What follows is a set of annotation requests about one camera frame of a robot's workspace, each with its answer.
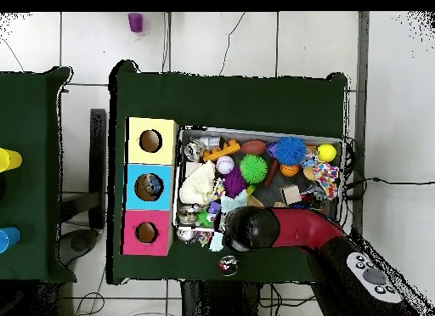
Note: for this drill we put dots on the cream knitted cloth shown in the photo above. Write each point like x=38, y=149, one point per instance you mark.
x=198, y=185

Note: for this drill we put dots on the light blue knitted cloth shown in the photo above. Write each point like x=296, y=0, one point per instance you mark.
x=234, y=200

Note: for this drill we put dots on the crushed clear plastic bottle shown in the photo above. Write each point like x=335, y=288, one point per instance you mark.
x=151, y=187

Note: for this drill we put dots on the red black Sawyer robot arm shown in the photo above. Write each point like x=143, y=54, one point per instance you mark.
x=306, y=227

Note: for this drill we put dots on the shallow mesh bin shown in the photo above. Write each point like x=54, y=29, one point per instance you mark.
x=234, y=136

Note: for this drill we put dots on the wooden box with three holes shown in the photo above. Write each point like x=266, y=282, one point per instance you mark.
x=159, y=200

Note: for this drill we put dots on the white baseball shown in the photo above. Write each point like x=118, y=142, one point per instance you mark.
x=225, y=164

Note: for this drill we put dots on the orange plastic block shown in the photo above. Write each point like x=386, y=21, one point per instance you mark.
x=219, y=154

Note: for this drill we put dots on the purple spiky monster toy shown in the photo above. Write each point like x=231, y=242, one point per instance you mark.
x=234, y=181

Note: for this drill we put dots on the green spiky ball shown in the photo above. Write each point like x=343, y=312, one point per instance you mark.
x=254, y=169

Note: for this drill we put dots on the brown toy football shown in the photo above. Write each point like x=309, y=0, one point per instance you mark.
x=253, y=147

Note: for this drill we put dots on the dark green tablecloth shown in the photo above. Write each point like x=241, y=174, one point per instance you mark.
x=238, y=102
x=30, y=125

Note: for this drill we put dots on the black white soccer ball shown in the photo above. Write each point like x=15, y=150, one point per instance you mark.
x=185, y=234

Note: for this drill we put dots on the blue spiky ball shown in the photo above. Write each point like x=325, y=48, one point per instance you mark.
x=290, y=151

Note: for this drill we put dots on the wooden cube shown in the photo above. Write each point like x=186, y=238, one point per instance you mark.
x=291, y=195

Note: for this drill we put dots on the dark red crushed can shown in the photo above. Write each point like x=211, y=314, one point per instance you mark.
x=227, y=265

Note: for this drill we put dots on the colourful printed crumpled wrapper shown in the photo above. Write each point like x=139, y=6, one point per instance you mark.
x=326, y=178

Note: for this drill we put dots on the yellow ball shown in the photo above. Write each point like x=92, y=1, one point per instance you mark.
x=326, y=153

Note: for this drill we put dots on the black upright stand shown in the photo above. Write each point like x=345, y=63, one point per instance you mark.
x=98, y=159

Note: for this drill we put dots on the dark grey oval pad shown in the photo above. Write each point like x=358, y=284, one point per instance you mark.
x=80, y=244

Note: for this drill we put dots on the purple cup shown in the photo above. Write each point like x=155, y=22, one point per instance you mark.
x=136, y=22

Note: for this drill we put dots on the yellow cup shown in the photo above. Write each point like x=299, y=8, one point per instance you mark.
x=12, y=160

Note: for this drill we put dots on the blue cup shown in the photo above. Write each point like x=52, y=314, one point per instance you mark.
x=10, y=237

